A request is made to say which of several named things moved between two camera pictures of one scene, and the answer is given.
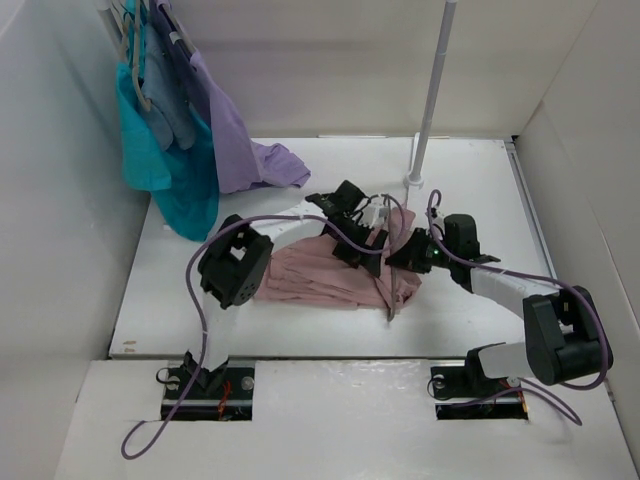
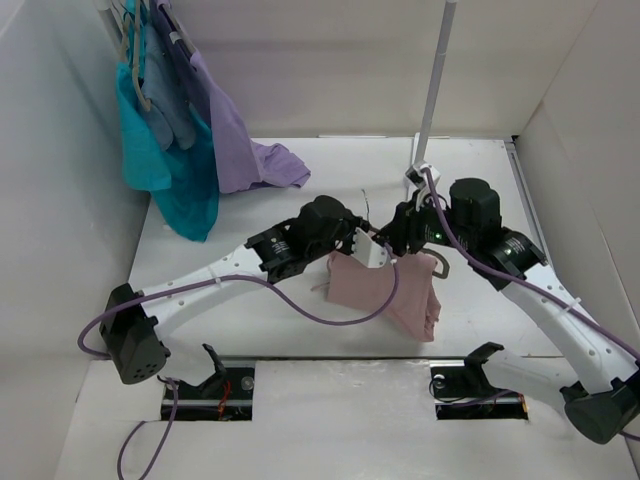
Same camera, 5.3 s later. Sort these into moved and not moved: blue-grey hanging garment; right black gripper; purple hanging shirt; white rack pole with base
Moved: right black gripper
Not moved: white rack pole with base; blue-grey hanging garment; purple hanging shirt
